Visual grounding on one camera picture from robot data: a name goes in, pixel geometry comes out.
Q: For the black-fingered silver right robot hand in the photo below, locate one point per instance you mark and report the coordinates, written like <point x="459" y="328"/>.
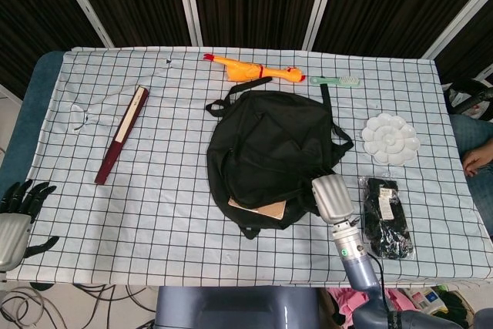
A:
<point x="332" y="198"/>

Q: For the person's bare hand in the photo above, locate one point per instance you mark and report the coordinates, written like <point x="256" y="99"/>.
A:
<point x="481" y="161"/>

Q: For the black-fingered silver left robot hand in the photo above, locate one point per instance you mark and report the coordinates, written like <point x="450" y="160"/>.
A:
<point x="13" y="225"/>

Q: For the brown spiral notebook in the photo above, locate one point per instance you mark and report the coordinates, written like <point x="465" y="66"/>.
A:
<point x="265" y="209"/>

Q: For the black backpack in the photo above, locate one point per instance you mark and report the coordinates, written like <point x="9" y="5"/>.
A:
<point x="269" y="144"/>

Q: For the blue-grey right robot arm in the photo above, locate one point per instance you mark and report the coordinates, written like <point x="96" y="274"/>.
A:
<point x="358" y="263"/>

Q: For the person's leg in jeans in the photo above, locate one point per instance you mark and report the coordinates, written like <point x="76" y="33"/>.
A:
<point x="470" y="128"/>

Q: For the black equipment with grey tube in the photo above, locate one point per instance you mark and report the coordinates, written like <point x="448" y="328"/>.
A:
<point x="470" y="98"/>

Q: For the white flower-shaped paint palette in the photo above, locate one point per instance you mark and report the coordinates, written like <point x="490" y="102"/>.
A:
<point x="390" y="138"/>

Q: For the pink cloth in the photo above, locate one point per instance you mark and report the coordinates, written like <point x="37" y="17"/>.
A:
<point x="350" y="302"/>

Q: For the green plastic brush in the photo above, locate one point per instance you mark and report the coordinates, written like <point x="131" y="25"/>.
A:
<point x="335" y="81"/>

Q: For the blue padded table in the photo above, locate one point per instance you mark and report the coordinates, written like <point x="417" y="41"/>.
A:
<point x="31" y="105"/>

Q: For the white blue printed package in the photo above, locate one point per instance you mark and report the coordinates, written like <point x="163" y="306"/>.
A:
<point x="423" y="300"/>

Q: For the dark red folded fan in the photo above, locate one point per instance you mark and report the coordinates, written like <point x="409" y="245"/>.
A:
<point x="121" y="134"/>

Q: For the white black-checked tablecloth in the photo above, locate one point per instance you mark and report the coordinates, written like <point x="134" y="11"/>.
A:
<point x="154" y="209"/>

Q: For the blue-grey robot torso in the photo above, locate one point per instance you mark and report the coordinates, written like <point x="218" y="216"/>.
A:
<point x="231" y="307"/>

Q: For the yellow rubber chicken toy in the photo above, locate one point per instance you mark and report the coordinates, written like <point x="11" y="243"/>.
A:
<point x="242" y="69"/>

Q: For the white metal partition post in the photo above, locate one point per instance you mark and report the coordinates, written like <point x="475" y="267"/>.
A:
<point x="458" y="22"/>
<point x="82" y="3"/>
<point x="188" y="1"/>
<point x="321" y="1"/>

